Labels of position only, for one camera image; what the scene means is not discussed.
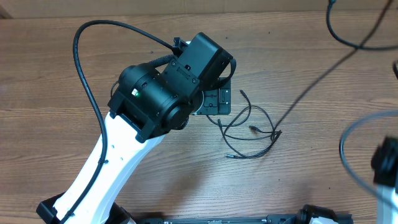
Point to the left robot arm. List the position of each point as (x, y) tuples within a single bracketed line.
[(150, 100)]

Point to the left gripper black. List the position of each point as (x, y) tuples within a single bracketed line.
[(218, 102)]

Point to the cardboard backdrop panel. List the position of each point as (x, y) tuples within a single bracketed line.
[(27, 9)]

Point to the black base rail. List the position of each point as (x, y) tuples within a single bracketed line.
[(308, 214)]

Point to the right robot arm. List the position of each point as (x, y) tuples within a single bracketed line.
[(384, 165)]

